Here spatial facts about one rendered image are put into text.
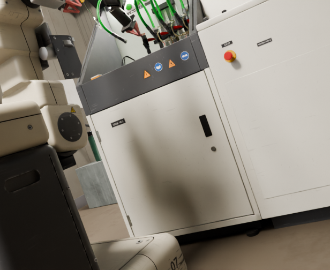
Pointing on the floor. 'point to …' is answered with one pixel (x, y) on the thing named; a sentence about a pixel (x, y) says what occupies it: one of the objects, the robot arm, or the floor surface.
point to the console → (285, 102)
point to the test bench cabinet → (202, 231)
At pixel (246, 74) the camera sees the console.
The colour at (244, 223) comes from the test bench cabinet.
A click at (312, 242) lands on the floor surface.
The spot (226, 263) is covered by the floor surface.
